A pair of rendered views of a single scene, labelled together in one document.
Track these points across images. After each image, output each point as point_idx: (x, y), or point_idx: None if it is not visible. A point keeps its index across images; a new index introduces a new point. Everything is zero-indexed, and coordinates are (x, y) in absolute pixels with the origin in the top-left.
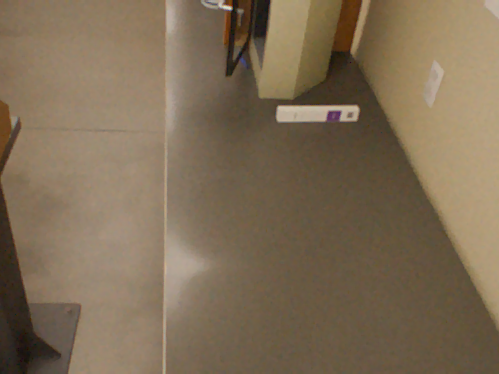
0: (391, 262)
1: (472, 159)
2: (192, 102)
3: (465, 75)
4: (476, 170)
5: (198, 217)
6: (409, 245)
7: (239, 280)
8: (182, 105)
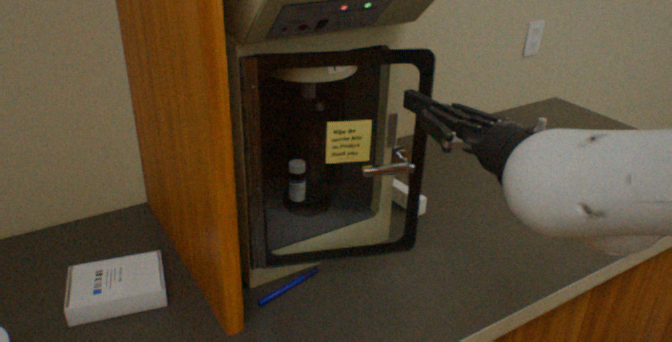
0: None
1: (453, 65)
2: (473, 291)
3: (416, 25)
4: (461, 66)
5: None
6: None
7: None
8: (493, 297)
